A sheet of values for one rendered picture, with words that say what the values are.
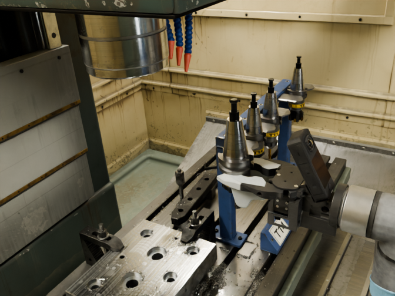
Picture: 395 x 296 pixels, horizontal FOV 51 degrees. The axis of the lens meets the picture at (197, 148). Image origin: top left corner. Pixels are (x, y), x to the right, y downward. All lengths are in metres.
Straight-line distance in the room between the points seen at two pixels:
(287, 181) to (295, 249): 0.51
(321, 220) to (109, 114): 1.48
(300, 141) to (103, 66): 0.35
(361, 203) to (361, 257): 0.81
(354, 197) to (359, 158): 1.11
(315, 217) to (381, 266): 0.12
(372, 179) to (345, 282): 0.51
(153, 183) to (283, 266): 1.08
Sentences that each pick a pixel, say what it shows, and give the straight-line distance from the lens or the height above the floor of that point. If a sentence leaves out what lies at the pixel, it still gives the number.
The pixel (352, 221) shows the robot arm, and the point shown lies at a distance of 0.68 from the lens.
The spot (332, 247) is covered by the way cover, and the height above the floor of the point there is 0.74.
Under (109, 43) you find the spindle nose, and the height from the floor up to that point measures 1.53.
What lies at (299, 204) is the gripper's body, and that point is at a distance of 0.70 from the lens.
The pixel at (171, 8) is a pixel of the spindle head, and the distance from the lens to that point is 0.57.
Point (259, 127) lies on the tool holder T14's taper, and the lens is 1.04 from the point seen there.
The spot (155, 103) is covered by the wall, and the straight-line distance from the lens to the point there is 2.19.
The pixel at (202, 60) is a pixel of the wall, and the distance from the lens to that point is 1.94.
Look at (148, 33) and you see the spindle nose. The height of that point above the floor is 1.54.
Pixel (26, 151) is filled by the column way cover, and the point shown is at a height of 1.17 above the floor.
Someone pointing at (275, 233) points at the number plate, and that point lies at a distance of 1.17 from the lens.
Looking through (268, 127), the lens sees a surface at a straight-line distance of 1.10.
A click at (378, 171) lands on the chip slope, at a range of 1.75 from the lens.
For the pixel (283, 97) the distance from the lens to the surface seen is 1.30.
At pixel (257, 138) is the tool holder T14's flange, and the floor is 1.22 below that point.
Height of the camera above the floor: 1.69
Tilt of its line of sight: 28 degrees down
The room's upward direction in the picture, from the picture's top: 4 degrees counter-clockwise
